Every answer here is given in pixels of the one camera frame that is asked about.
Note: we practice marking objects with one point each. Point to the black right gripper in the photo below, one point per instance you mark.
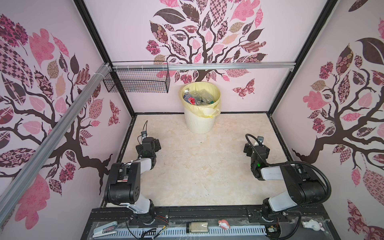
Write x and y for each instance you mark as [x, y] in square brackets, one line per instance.
[248, 149]

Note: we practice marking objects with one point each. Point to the white bin with yellow bag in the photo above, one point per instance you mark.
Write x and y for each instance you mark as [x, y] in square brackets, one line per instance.
[200, 118]

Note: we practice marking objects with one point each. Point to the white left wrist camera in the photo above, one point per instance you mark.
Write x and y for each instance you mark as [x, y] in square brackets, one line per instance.
[144, 135]

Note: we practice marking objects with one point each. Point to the black wire basket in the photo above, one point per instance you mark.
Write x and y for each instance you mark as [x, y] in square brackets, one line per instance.
[138, 77]

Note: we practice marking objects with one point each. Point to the beige rectangular box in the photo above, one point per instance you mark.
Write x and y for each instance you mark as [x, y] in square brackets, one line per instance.
[197, 228]

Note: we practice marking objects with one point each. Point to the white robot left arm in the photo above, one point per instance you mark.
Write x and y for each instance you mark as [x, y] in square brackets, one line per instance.
[123, 187]

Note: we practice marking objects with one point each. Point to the pink white small toy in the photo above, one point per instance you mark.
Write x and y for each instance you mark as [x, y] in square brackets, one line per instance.
[224, 224]

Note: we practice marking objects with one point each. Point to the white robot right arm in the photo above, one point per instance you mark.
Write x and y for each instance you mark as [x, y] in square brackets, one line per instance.
[305, 184]

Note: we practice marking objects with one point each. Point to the white plush toy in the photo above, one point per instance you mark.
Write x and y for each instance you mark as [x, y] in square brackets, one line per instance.
[314, 225]

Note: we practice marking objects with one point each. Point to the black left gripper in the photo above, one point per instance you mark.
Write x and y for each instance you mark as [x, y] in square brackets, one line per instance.
[139, 149]

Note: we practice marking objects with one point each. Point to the small clear green label bottle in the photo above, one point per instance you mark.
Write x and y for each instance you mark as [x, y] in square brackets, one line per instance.
[206, 97]

